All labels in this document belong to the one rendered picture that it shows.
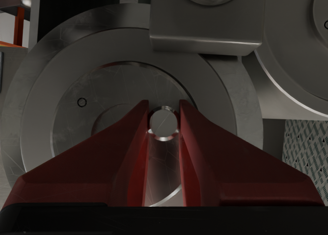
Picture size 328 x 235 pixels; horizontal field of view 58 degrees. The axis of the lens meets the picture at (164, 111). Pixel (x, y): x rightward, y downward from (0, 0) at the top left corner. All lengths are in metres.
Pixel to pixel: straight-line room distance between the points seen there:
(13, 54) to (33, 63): 0.38
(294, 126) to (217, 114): 0.26
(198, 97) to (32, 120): 0.09
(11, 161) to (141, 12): 0.11
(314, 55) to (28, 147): 0.16
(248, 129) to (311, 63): 0.05
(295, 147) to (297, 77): 0.22
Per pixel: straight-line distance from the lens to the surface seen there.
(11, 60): 0.56
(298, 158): 0.39
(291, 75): 0.18
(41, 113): 0.17
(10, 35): 4.67
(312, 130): 0.36
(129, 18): 0.17
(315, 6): 0.19
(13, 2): 3.21
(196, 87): 0.16
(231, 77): 0.17
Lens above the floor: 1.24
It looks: 1 degrees down
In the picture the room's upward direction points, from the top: 176 degrees counter-clockwise
